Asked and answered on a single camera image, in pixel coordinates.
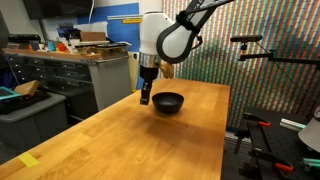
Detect yellow tape piece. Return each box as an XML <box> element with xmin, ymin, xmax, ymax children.
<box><xmin>17</xmin><ymin>152</ymin><xmax>40</xmax><ymax>169</ymax></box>

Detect black bar-shaped device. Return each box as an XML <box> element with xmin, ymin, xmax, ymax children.
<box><xmin>7</xmin><ymin>33</ymin><xmax>42</xmax><ymax>44</ymax></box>

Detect dark blue box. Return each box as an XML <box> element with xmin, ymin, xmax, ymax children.
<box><xmin>56</xmin><ymin>27</ymin><xmax>82</xmax><ymax>40</ymax></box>

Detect black bowl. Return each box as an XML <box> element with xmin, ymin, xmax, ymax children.
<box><xmin>151</xmin><ymin>92</ymin><xmax>185</xmax><ymax>114</ymax></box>

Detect aluminium extrusion bar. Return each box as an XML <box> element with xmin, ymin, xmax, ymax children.
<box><xmin>279</xmin><ymin>118</ymin><xmax>307</xmax><ymax>132</ymax></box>

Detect teal metal bar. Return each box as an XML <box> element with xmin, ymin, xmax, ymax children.
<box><xmin>301</xmin><ymin>157</ymin><xmax>320</xmax><ymax>170</ymax></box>

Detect blue board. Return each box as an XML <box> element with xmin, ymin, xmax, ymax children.
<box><xmin>77</xmin><ymin>2</ymin><xmax>148</xmax><ymax>90</ymax></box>

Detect teal tray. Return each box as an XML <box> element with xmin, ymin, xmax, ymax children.
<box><xmin>0</xmin><ymin>86</ymin><xmax>22</xmax><ymax>102</ymax></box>

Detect white sheet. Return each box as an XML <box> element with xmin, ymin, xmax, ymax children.
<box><xmin>77</xmin><ymin>21</ymin><xmax>109</xmax><ymax>34</ymax></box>

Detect orange-handled black clamp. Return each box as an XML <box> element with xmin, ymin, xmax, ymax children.
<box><xmin>233</xmin><ymin>112</ymin><xmax>272</xmax><ymax>155</ymax></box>
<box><xmin>249</xmin><ymin>148</ymin><xmax>295</xmax><ymax>173</ymax></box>

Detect grey tool cabinet with pegboard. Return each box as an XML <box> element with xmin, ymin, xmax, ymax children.
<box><xmin>3</xmin><ymin>53</ymin><xmax>133</xmax><ymax>123</ymax></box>

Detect teal small cup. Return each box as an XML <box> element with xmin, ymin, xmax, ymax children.
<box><xmin>46</xmin><ymin>40</ymin><xmax>57</xmax><ymax>52</ymax></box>

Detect grey plastic bin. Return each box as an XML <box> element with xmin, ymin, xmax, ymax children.
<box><xmin>0</xmin><ymin>92</ymin><xmax>69</xmax><ymax>153</ymax></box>

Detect black perforated breadboard table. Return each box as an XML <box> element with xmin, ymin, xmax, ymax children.
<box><xmin>221</xmin><ymin>106</ymin><xmax>320</xmax><ymax>180</ymax></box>

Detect pale yellow foam board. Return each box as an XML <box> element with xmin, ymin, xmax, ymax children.
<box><xmin>127</xmin><ymin>51</ymin><xmax>141</xmax><ymax>92</ymax></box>

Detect white aluminium rail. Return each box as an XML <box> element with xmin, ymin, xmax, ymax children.
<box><xmin>107</xmin><ymin>13</ymin><xmax>145</xmax><ymax>21</ymax></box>

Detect black bar camera on boom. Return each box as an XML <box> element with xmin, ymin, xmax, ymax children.
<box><xmin>229</xmin><ymin>34</ymin><xmax>264</xmax><ymax>44</ymax></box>

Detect stack of wooden boards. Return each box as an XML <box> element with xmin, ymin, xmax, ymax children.
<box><xmin>75</xmin><ymin>42</ymin><xmax>129</xmax><ymax>60</ymax></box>

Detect yellow spirit level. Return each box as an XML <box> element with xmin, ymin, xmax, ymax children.
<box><xmin>121</xmin><ymin>17</ymin><xmax>144</xmax><ymax>25</ymax></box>

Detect orange small container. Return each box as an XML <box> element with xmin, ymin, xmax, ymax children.
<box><xmin>55</xmin><ymin>42</ymin><xmax>68</xmax><ymax>53</ymax></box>

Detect black wall monitor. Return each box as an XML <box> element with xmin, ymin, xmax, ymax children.
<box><xmin>22</xmin><ymin>0</ymin><xmax>95</xmax><ymax>20</ymax></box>

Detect white hanging cable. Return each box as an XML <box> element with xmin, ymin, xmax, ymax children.
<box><xmin>87</xmin><ymin>0</ymin><xmax>96</xmax><ymax>24</ymax></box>

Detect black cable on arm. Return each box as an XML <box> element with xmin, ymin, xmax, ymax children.
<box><xmin>175</xmin><ymin>0</ymin><xmax>236</xmax><ymax>51</ymax></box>

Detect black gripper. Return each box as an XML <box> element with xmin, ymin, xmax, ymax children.
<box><xmin>139</xmin><ymin>65</ymin><xmax>160</xmax><ymax>106</ymax></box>

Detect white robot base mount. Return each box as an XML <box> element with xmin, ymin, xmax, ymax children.
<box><xmin>297</xmin><ymin>105</ymin><xmax>320</xmax><ymax>154</ymax></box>

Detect brown cardboard box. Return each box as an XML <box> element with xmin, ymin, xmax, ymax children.
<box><xmin>79</xmin><ymin>31</ymin><xmax>108</xmax><ymax>43</ymax></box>

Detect multicolour patterned backdrop panel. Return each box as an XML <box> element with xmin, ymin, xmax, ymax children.
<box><xmin>160</xmin><ymin>0</ymin><xmax>320</xmax><ymax>129</ymax></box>

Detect wooden block plank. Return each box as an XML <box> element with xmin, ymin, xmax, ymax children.
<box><xmin>13</xmin><ymin>79</ymin><xmax>41</xmax><ymax>98</ymax></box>

